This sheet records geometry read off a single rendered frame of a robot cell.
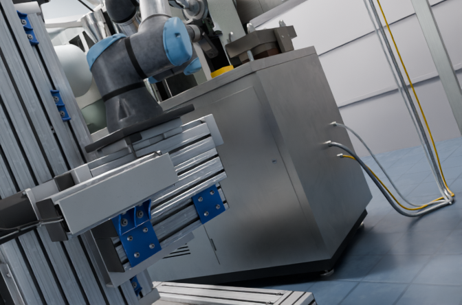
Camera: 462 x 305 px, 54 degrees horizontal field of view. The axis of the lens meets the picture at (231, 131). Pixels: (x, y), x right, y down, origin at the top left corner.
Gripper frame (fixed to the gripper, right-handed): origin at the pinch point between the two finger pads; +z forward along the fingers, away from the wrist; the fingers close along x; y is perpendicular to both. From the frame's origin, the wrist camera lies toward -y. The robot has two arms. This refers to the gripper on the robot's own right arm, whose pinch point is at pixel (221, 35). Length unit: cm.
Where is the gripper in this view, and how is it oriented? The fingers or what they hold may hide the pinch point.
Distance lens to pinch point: 209.5
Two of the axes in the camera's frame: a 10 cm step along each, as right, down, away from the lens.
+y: -3.7, -9.3, -0.5
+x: -7.8, 2.8, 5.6
